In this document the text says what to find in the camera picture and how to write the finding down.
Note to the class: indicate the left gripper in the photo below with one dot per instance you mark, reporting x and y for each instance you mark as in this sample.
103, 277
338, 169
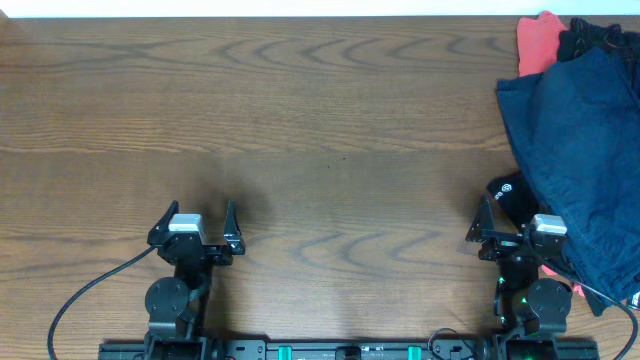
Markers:
215, 250

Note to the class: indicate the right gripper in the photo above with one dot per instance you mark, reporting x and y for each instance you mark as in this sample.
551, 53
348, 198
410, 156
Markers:
484, 229

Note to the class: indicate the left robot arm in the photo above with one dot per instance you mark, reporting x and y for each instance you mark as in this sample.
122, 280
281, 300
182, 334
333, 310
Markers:
177, 304

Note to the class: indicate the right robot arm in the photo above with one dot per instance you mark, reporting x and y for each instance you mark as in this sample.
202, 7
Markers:
532, 310

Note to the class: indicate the black garment with logo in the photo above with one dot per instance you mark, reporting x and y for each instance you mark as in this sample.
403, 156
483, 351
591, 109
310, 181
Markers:
515, 197

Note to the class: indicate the dark blue garment in pile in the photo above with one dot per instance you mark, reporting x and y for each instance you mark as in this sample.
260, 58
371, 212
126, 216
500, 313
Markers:
574, 132

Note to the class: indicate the red garment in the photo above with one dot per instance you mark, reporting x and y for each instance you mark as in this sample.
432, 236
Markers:
538, 41

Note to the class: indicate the black knit garment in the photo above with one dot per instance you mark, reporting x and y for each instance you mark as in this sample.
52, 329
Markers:
583, 36

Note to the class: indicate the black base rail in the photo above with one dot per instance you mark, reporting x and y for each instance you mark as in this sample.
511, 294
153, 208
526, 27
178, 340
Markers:
439, 348

